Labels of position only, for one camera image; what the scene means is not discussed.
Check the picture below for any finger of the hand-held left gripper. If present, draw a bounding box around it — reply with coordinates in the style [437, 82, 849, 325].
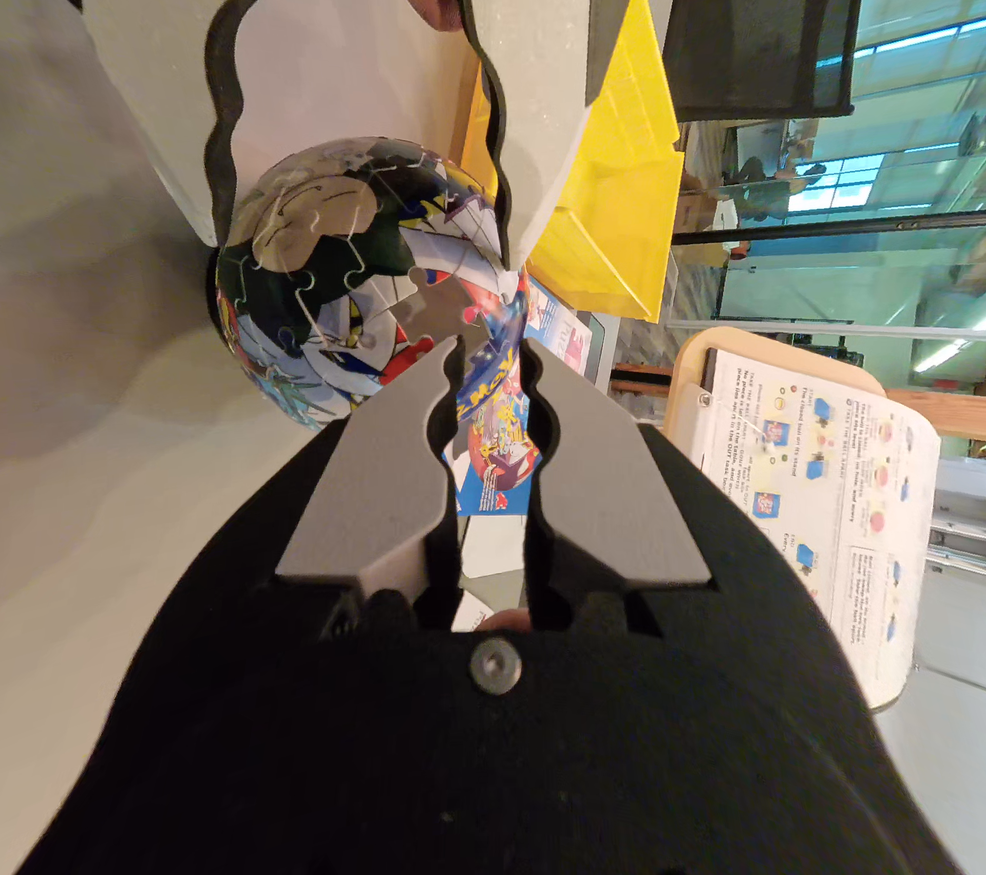
[68, 0, 276, 249]
[456, 0, 665, 269]

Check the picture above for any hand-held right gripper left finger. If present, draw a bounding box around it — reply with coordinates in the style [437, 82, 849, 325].
[274, 336, 467, 631]

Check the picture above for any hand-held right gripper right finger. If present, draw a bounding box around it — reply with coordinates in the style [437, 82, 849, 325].
[521, 338, 715, 632]

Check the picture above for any colourful puzzle ball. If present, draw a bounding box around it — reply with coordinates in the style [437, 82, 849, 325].
[206, 135, 534, 431]

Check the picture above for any blue puzzle box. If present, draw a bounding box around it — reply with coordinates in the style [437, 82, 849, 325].
[450, 270, 596, 517]

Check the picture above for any white instruction leaflet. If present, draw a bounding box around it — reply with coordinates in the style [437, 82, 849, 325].
[450, 513, 534, 633]

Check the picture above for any pale wooden display board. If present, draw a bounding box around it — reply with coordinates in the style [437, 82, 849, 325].
[662, 326, 944, 714]

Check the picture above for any yellow plastic bin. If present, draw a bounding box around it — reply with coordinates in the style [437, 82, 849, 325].
[461, 0, 688, 323]

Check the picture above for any printed instruction sheet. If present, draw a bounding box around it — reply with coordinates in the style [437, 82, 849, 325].
[697, 347, 942, 706]

